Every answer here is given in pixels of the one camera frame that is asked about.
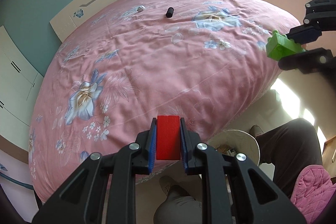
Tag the foil ball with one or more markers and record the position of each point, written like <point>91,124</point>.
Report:
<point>140,8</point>

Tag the black sock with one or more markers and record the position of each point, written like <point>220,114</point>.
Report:
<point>170,12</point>

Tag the bright green toy brick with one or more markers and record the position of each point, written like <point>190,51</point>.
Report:
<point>279,46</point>

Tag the white trash bin with liner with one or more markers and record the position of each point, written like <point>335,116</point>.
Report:
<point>240,141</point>

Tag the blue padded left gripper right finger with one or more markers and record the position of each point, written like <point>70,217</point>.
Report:
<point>234,189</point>

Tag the white sneaker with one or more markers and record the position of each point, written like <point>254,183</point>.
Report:
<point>255,131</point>

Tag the pink floral bed cover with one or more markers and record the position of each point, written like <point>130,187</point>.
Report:
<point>121,68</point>

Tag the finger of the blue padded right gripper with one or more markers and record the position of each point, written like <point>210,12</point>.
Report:
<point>304,34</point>
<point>317,60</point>

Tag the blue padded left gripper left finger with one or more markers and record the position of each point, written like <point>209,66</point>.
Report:
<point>102,187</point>

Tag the red block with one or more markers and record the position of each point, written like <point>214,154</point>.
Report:
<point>168,143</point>

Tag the white wardrobe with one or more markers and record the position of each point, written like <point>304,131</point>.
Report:
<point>20,84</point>

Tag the person's right leg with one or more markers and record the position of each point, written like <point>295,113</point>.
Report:
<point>290,147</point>

